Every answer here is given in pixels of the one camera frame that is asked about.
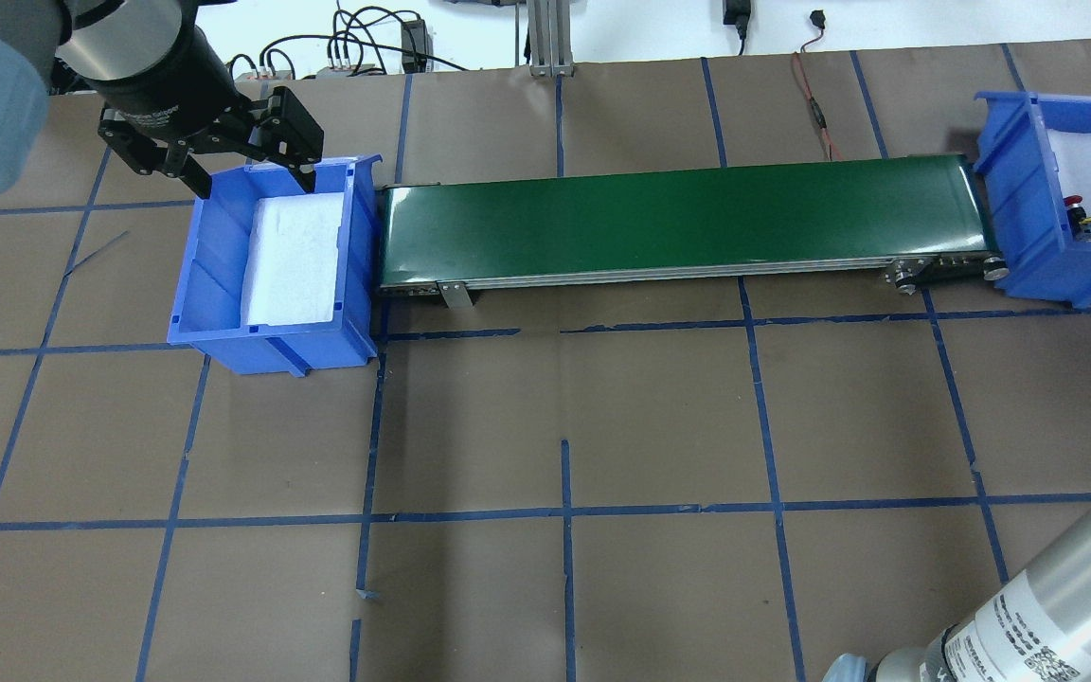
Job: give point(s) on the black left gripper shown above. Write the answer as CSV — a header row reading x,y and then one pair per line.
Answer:
x,y
169,83

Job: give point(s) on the red emergency stop button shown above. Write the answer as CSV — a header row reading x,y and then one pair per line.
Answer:
x,y
1079,219

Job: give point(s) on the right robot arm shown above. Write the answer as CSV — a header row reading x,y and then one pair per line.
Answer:
x,y
1037,627

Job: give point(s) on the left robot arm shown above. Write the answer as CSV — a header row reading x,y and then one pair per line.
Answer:
x,y
97,40

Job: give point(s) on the white foam pad source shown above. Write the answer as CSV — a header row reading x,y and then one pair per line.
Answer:
x,y
291,270

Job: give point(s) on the blue source bin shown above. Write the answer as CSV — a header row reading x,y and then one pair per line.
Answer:
x,y
206,307

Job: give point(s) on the black power adapter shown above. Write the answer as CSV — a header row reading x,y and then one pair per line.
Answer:
x,y
414,46

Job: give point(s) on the green conveyor belt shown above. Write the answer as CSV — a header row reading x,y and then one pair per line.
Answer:
x,y
917,220

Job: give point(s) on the blue destination bin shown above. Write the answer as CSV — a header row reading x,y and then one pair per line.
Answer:
x,y
1035,160

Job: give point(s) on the aluminium frame post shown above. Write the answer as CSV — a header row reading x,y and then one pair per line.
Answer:
x,y
550,52

